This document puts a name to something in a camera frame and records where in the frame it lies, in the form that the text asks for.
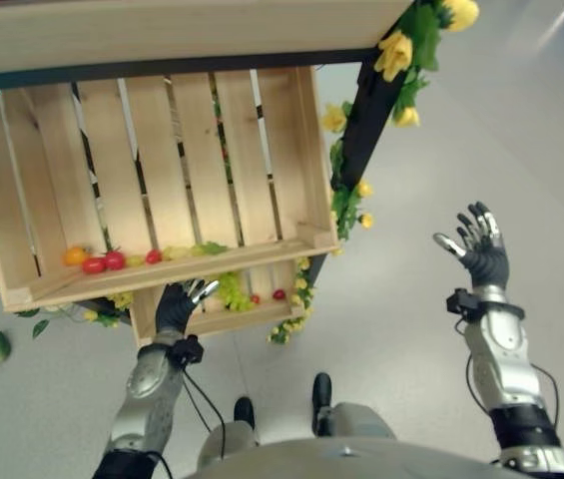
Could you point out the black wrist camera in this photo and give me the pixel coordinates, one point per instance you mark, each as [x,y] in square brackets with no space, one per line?
[187,350]
[463,302]

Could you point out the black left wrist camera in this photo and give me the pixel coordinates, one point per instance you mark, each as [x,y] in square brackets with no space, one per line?
[187,350]

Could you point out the small yellow fabric flower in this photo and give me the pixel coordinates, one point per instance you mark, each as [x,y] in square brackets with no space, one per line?
[367,220]
[364,188]

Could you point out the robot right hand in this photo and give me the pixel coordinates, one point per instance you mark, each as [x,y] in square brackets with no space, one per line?
[488,267]

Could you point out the green leaf garland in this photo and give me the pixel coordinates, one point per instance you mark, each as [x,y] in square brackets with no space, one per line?
[421,35]

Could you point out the robot right leg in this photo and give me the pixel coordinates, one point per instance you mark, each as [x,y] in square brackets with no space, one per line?
[356,419]

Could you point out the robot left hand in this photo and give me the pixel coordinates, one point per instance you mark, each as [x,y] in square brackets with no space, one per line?
[174,307]

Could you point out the orange tomato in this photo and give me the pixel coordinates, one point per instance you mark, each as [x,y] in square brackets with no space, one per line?
[74,256]

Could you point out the yellow-green fruit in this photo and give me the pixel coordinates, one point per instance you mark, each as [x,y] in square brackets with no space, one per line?
[174,252]

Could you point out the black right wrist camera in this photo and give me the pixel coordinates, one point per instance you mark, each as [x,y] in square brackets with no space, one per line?
[463,302]

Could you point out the dark robot foot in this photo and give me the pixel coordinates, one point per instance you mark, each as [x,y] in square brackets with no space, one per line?
[321,394]
[244,411]

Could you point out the silver robot torso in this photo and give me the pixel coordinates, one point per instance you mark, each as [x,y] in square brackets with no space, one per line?
[341,459]

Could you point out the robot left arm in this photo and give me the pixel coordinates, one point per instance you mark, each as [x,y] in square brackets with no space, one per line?
[149,389]

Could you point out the small green grapes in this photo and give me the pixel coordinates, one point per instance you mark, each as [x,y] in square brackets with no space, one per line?
[135,260]

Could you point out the garland of small yellow flowers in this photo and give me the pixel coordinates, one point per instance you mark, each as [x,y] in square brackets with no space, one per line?
[296,309]

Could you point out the robot left leg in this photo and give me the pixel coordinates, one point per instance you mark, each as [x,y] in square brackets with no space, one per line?
[231,441]

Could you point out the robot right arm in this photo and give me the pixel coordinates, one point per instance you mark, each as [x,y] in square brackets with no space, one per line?
[503,359]

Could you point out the small wooden crate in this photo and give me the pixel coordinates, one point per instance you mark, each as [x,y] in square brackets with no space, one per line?
[221,322]

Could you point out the dark robot left foot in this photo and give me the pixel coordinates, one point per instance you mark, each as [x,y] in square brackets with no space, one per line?
[244,411]

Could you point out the light wooden shelf board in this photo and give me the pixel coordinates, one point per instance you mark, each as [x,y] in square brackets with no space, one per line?
[171,32]

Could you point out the green leafy vegetable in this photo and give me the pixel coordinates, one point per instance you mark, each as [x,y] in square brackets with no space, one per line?
[207,248]

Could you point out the green grape bunch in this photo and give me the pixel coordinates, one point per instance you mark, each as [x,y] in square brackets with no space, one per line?
[234,293]

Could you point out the robot leg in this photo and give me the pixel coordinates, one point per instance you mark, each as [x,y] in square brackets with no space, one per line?
[356,419]
[231,441]

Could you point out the dark robot right foot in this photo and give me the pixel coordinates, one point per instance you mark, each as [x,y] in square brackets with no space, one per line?
[321,394]

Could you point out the small red tomato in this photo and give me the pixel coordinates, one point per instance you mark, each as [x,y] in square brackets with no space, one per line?
[153,257]

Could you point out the large slatted wooden crate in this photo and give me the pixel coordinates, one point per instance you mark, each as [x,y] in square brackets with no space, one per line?
[171,164]

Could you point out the black shelf frame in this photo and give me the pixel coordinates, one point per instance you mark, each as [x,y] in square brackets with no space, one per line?
[366,125]

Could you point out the large yellow fabric flower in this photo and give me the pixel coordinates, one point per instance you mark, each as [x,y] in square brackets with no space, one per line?
[395,55]
[461,14]

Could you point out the loose green leaf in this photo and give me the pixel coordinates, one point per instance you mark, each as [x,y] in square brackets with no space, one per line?
[40,328]

